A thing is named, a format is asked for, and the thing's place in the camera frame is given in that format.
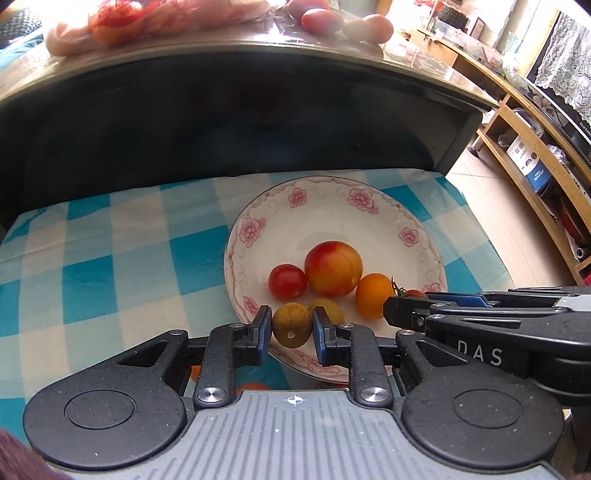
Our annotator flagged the orange houndstooth pillow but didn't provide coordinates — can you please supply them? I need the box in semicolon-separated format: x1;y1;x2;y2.
0;7;44;42

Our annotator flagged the blue blanket with houndstooth trim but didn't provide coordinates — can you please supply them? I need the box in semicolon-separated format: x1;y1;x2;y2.
0;44;28;70

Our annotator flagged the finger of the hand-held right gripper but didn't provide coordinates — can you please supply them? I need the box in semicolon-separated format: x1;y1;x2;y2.
424;285;591;308
383;296;568;331

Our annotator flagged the red plastic bag of produce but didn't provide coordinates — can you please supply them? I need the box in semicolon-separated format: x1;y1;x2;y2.
45;0;287;58

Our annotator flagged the wooden television stand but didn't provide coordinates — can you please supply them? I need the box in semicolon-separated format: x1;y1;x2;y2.
406;25;591;287

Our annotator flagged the red tomato with stem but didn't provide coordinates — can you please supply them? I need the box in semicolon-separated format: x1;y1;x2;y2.
392;277;428;301

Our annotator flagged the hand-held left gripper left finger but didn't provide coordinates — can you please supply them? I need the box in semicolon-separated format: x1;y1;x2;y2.
117;305;273;410

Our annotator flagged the white lace cloth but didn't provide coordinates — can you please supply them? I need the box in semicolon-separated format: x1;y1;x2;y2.
536;11;591;112

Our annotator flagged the white floral plate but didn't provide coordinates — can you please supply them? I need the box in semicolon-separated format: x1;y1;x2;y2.
224;175;448;384

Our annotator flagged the blue box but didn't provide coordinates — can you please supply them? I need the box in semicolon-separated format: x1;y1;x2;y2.
526;164;552;195

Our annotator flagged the person's maroon clothing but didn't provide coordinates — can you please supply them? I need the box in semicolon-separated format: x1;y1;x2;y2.
0;427;58;480

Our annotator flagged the red yellow nectarine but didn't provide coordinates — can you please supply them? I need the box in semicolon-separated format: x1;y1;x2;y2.
304;241;363;297

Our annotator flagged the black television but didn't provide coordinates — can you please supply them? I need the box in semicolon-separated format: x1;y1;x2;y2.
526;9;591;148

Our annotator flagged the white printed box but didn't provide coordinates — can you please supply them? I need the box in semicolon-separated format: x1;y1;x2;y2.
505;131;541;174

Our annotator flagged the pale yellow fruit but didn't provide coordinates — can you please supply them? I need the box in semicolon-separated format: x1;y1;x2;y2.
344;18;370;40

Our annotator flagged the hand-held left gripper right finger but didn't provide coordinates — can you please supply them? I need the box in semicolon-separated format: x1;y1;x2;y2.
311;305;467;409

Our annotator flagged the blue checkered tablecloth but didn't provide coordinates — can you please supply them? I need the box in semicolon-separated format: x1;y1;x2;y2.
0;168;515;416

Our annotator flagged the dark coffee table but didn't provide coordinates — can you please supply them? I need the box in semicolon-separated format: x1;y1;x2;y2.
0;18;502;232

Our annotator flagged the small yellow-green fruit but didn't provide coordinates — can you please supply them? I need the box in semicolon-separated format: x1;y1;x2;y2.
308;298;345;326
272;302;312;348

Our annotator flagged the orange peach fruit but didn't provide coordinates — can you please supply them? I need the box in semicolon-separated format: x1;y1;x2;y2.
362;14;394;43

